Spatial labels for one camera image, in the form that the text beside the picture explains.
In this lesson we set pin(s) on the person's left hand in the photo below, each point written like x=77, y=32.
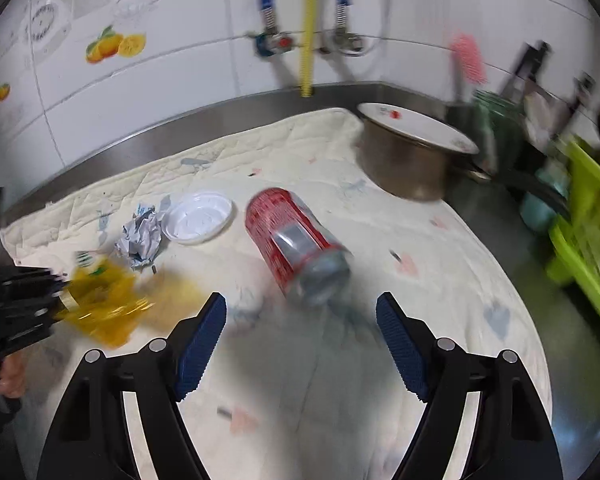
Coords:
x=12, y=375

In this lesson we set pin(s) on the teal cup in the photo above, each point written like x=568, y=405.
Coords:
x=535, y=210

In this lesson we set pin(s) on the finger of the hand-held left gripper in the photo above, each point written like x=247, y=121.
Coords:
x=30, y=285
x=27, y=330

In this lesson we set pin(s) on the white plastic lid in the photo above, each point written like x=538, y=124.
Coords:
x=197, y=217

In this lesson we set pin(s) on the metal water valve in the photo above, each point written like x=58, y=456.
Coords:
x=345, y=42
x=275, y=42

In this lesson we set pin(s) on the white spatula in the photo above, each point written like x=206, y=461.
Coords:
x=537, y=117

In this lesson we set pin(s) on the green glass jar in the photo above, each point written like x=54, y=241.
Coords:
x=500, y=120

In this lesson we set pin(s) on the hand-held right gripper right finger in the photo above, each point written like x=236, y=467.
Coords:
x=402, y=350

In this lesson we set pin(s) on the metal pot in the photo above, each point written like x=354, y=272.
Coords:
x=400, y=165

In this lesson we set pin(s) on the red drink can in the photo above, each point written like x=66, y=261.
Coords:
x=280, y=230

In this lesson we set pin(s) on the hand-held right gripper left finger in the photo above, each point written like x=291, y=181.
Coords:
x=200, y=350

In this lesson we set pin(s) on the crumpled paper ball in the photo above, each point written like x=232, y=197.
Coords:
x=140, y=240

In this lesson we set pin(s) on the quilted printed mat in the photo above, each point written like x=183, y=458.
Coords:
x=305, y=385

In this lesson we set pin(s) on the green dish rack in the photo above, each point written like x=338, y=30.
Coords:
x=590, y=240

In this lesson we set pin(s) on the yellow plastic wrapper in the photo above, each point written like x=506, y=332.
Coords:
x=100, y=300

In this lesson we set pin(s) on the white floral plate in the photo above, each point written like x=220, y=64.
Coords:
x=420, y=127

